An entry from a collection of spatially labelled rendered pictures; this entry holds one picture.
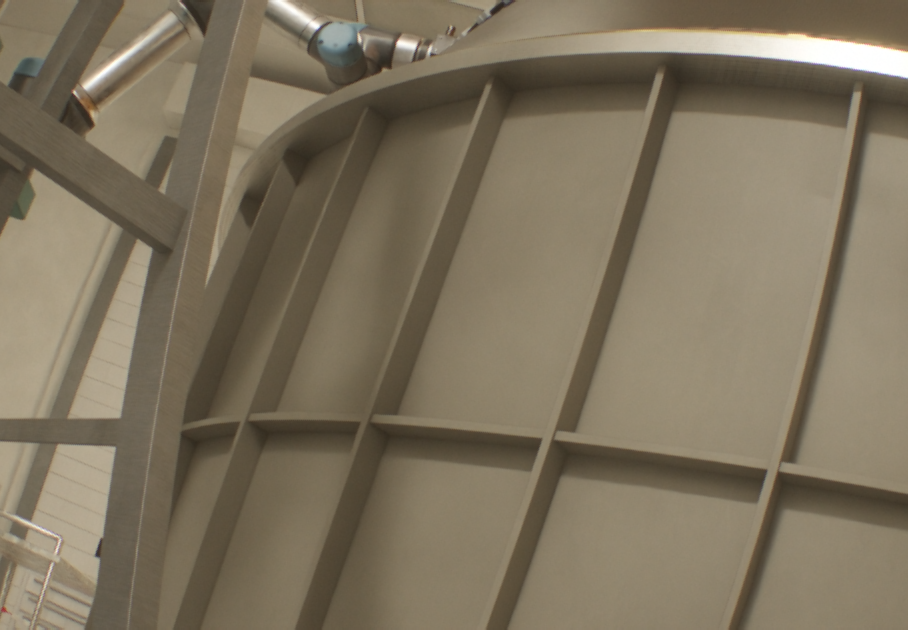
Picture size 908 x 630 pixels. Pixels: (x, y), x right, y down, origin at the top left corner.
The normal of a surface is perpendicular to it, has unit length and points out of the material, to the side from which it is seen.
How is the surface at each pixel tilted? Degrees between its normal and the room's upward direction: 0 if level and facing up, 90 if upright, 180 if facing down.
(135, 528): 92
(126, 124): 90
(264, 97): 90
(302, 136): 180
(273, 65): 180
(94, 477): 90
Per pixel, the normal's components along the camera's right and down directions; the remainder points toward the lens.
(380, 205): -0.69, -0.46
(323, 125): -0.31, 0.88
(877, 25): -0.16, -0.81
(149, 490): 0.74, -0.31
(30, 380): -0.02, -0.37
